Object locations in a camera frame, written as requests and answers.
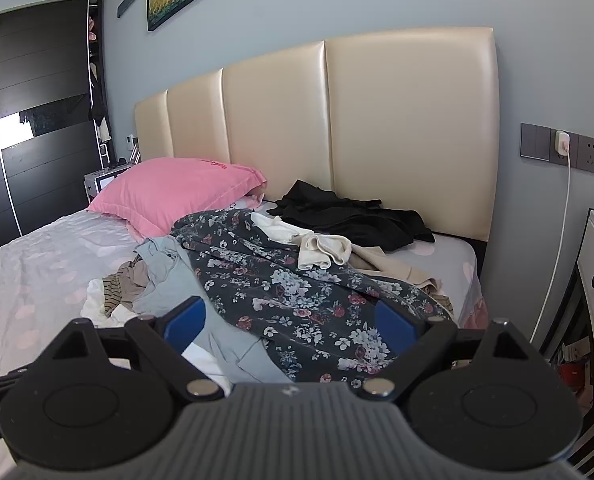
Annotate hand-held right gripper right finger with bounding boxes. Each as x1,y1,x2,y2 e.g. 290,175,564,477
349,299,532,403

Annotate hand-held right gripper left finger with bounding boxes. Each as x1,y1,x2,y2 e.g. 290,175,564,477
52,296,228,402

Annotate dark floral garment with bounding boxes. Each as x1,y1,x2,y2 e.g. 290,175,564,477
169,208,455,385

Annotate hanging dark clothes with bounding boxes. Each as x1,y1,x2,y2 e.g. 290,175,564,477
91,65,112,143

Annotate light blue garment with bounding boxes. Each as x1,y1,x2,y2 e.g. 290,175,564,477
133,236,292,386

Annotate beige garment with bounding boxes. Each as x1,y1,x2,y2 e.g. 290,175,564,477
349,242,452,311

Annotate brown striped garment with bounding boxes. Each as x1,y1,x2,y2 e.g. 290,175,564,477
102,255,150,316

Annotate white garment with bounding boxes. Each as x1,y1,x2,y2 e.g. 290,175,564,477
80,277,142,328

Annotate cream garment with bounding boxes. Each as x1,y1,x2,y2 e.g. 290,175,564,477
251,211,352,272

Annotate black garment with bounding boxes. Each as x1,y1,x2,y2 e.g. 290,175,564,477
273,179,435,252

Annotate pink pillow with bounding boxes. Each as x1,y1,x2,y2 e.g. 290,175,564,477
86,156,268,238

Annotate white nightstand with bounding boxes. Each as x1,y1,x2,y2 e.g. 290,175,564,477
83,162,142,201

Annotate red box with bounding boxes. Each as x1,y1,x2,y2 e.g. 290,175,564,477
559,360,585,386

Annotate cream padded headboard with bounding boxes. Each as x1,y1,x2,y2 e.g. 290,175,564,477
134,26,500,246

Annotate dark sliding door wardrobe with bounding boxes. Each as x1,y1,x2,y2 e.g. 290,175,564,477
0,0,105,259

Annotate white charger cable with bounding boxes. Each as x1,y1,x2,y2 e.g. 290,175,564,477
529,152,572,341

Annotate grey wall socket panel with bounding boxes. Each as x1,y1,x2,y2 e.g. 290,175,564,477
521,122,594,176

